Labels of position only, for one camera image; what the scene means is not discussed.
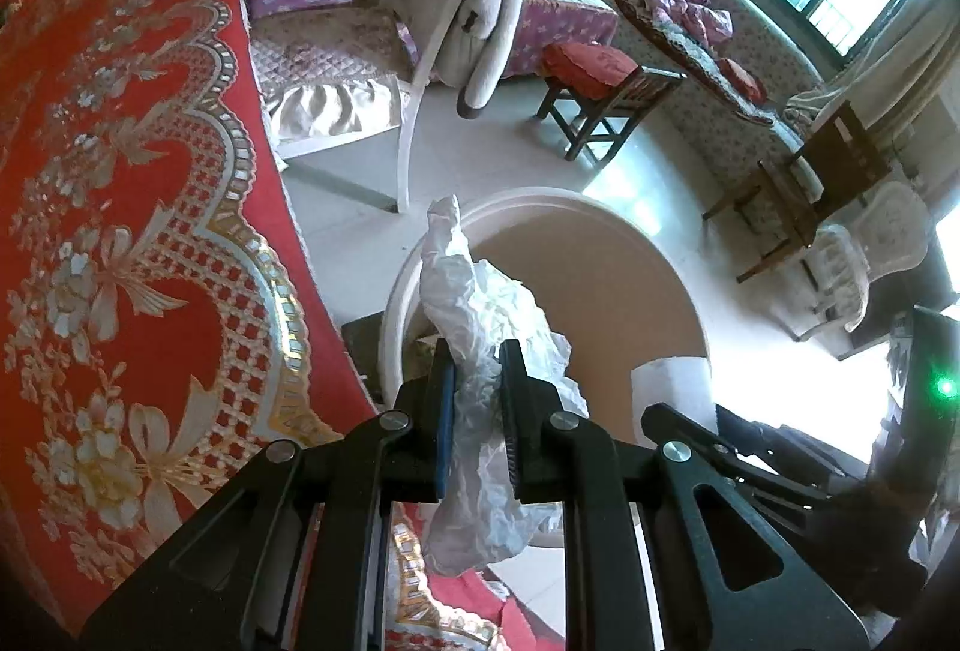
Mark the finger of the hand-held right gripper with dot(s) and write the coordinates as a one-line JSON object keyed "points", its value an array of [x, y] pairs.
{"points": [[787, 452], [675, 422]]}

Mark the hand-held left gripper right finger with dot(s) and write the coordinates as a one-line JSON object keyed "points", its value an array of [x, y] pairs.
{"points": [[514, 426]]}

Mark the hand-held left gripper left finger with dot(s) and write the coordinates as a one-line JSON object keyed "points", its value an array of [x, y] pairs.
{"points": [[446, 426]]}

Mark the white tissue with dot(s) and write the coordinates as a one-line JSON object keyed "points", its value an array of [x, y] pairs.
{"points": [[480, 306]]}

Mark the beige plastic bucket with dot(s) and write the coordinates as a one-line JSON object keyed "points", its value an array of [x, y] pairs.
{"points": [[600, 291]]}

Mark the white plastic chair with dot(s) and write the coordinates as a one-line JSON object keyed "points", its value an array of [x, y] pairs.
{"points": [[847, 261]]}

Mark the brown wooden chair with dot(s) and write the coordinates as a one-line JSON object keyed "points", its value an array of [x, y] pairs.
{"points": [[832, 163]]}

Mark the floral sofa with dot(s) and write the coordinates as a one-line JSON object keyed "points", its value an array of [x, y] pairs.
{"points": [[712, 126]]}

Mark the small dark wooden chair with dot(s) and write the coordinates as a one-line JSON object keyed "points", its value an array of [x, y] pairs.
{"points": [[600, 126]]}

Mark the beige satin cloth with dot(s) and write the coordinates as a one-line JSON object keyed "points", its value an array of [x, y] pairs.
{"points": [[330, 107]]}

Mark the small red sofa cushion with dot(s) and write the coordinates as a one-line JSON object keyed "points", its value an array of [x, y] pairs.
{"points": [[742, 81]]}

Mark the long floral sofa mat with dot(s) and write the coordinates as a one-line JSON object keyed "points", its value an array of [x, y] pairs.
{"points": [[675, 58]]}

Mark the red seat cushion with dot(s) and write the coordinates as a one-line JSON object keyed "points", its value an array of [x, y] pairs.
{"points": [[592, 66]]}

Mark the quilted seat pad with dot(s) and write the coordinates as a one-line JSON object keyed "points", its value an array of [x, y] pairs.
{"points": [[330, 47]]}

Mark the purple patterned table cover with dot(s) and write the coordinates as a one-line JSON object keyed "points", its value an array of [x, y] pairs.
{"points": [[562, 21]]}

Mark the red floral tablecloth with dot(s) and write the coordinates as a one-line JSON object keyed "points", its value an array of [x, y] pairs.
{"points": [[112, 171]]}

